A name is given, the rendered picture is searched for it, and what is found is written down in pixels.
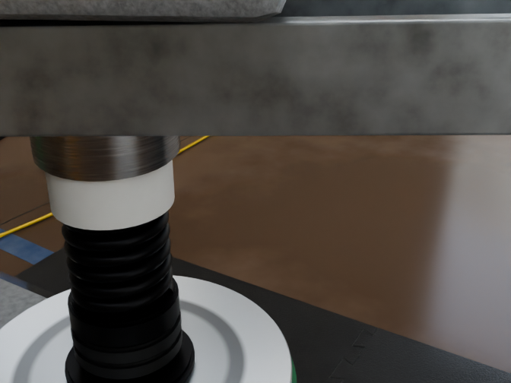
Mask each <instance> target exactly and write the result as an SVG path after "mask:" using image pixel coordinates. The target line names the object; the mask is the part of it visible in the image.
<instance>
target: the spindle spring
mask: <svg viewBox="0 0 511 383"><path fill-rule="evenodd" d="M168 220H169V212H168V211H167V212H166V213H165V214H163V215H161V216H159V217H158V218H156V219H154V220H152V221H149V222H147V223H143V224H141V225H138V226H133V227H129V228H125V229H113V230H89V229H79V228H75V227H72V226H69V225H66V224H63V226H62V235H63V237H64V239H65V246H64V247H65V253H66V255H67V259H66V263H67V265H68V269H69V282H70V284H71V295H72V297H73V300H74V301H75V302H76V304H78V305H79V306H80V307H82V308H83V309H86V310H88V311H90V312H97V313H104V314H117V313H124V312H130V311H134V310H136V309H140V308H143V307H145V306H146V305H149V304H151V303H152V302H154V301H155V300H157V299H158V298H160V297H161V296H162V295H163V294H164V293H173V289H174V285H173V280H172V279H173V271H172V266H171V264H172V255H171V253H170V246H171V244H170V237H169V234H170V225H169V223H168ZM146 225H147V226H146ZM143 226H144V227H143ZM142 227H143V228H142ZM140 228H141V229H140ZM136 229H139V230H136ZM133 230H136V231H134V232H132V233H128V232H131V231H133ZM121 233H128V234H125V235H121V236H113V237H101V238H99V237H89V236H111V235H118V234H121ZM87 235H88V236H87ZM143 243H144V244H143ZM138 245H139V246H138ZM135 246H138V247H136V248H133V247H135ZM128 248H132V249H129V250H127V251H124V252H116V251H122V250H125V249H128ZM94 252H116V253H106V254H104V253H94ZM138 262H139V263H138ZM135 263H137V264H135ZM130 264H133V265H131V266H128V265H130ZM124 266H128V267H124ZM115 267H122V268H117V269H110V270H101V269H94V268H115ZM137 278H138V279H137ZM135 279H136V280H135ZM130 280H132V281H130ZM126 281H129V282H127V283H123V282H126ZM99 283H119V284H107V285H106V284H99ZM139 293H140V294H139ZM135 295H136V296H135ZM130 296H131V297H130ZM126 297H128V298H126ZM121 298H124V299H121ZM106 299H113V300H106Z"/></svg>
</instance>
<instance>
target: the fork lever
mask: <svg viewBox="0 0 511 383"><path fill-rule="evenodd" d="M278 135H511V0H286V2H285V4H284V7H283V9H282V11H281V13H280V14H276V15H275V16H272V17H269V18H267V19H264V20H263V21H259V22H257V23H225V22H169V21H0V137H42V136H278Z"/></svg>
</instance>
